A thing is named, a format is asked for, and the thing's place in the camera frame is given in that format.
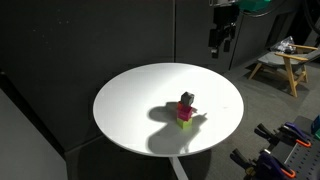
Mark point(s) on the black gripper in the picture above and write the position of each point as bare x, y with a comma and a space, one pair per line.
224, 20

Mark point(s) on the grey block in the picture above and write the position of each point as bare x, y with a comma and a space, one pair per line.
187, 98

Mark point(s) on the pink block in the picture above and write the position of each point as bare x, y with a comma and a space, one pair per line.
184, 114

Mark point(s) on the yellow-green block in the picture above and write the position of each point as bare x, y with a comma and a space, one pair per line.
184, 123

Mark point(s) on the clear plastic bag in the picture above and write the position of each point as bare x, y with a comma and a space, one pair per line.
283, 45

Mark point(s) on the wooden armchair grey cushion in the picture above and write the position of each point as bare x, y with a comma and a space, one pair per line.
286, 61

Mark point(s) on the purple spring clamp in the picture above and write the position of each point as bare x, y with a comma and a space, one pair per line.
266, 165
295, 131

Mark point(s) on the blue box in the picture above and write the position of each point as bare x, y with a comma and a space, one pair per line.
316, 125

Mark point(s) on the white table base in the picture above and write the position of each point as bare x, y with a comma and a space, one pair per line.
178, 168

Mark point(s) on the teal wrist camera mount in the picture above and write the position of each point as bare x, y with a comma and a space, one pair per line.
255, 4

